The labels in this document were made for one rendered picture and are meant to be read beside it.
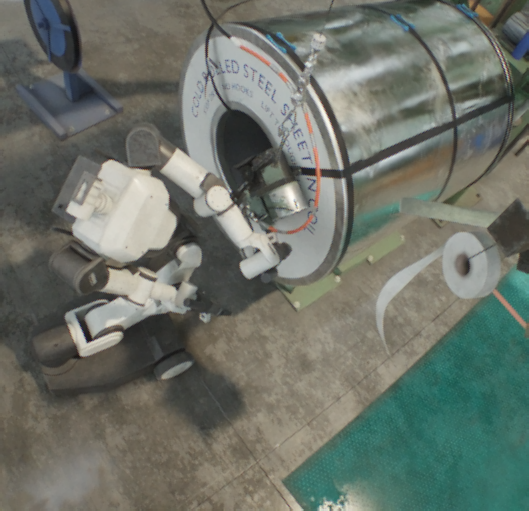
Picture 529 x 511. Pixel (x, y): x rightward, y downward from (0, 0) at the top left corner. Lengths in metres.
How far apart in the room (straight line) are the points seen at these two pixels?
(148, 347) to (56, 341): 0.42
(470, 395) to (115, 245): 2.20
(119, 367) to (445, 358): 1.84
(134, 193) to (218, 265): 1.32
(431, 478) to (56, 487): 1.83
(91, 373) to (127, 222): 0.99
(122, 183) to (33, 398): 1.32
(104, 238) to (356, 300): 1.74
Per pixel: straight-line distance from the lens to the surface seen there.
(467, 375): 2.87
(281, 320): 2.47
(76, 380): 2.14
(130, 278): 1.53
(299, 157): 1.65
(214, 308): 1.89
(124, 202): 1.30
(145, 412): 2.24
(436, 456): 2.62
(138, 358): 2.13
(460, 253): 1.11
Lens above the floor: 2.20
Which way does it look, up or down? 56 degrees down
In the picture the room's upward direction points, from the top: 25 degrees clockwise
